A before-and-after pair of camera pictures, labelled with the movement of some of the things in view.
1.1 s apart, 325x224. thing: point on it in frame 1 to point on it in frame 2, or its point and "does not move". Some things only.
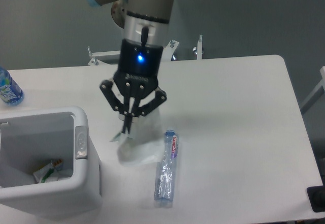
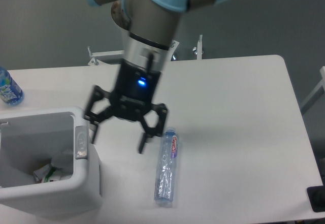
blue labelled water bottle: (10, 92) does not move
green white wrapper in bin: (49, 172) does not move
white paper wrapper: (142, 144) to (64, 159)
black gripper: (139, 68) does not move
